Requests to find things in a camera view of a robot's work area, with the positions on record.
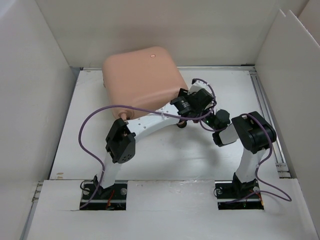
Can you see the aluminium rail right side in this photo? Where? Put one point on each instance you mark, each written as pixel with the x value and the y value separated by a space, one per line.
pixel 280 161

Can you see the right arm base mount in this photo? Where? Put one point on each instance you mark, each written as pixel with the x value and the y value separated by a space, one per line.
pixel 231 196

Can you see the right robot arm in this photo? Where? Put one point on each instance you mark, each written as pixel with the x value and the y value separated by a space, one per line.
pixel 256 136

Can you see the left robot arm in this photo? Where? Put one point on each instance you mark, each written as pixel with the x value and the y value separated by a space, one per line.
pixel 194 104

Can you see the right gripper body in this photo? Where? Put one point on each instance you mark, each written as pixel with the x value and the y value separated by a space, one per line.
pixel 208 120

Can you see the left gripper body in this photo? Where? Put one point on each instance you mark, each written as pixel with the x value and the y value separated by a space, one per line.
pixel 197 114

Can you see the aluminium rail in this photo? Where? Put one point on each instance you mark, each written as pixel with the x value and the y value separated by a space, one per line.
pixel 280 161
pixel 220 67

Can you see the aluminium rail back side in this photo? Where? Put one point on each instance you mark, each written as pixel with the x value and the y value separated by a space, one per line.
pixel 220 67

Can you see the pink hardshell suitcase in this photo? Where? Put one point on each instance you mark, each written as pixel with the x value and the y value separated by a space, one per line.
pixel 145 79

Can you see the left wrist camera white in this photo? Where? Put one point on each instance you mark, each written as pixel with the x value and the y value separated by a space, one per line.
pixel 196 86

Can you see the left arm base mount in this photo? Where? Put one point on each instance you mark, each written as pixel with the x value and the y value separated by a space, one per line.
pixel 113 198

